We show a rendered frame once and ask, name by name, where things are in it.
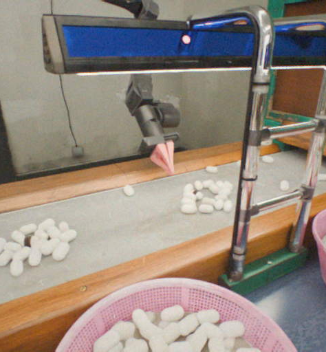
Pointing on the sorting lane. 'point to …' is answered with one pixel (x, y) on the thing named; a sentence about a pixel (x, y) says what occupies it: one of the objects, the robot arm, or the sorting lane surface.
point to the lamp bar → (164, 46)
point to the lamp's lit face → (181, 70)
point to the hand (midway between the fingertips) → (170, 171)
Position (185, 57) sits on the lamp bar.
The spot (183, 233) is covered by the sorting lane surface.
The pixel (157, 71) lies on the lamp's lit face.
